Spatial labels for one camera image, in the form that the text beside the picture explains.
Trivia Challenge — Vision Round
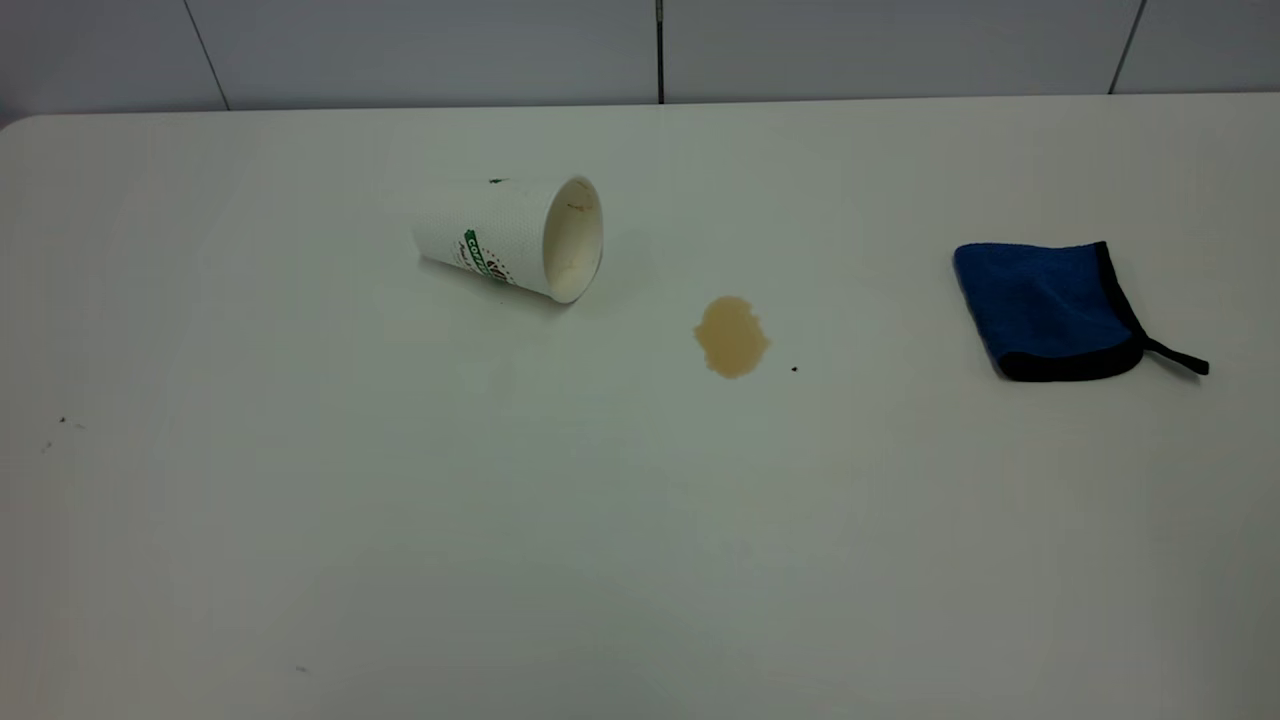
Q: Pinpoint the white paper coffee cup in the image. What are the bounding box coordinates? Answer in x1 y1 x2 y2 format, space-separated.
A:
412 175 605 305

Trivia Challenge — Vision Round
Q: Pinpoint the brown coffee spill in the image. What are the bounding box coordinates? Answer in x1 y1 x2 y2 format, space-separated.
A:
693 295 771 381

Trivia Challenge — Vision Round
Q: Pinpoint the blue microfiber cloth black trim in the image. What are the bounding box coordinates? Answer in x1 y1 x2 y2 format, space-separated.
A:
952 240 1211 383

